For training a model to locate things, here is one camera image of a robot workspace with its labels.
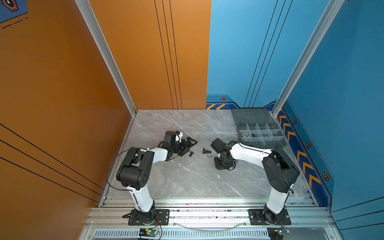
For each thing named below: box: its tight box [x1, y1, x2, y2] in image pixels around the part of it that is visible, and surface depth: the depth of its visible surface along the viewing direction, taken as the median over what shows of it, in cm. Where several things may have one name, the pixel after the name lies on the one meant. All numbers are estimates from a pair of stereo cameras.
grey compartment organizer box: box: [231, 108, 288, 149], surface depth 107 cm
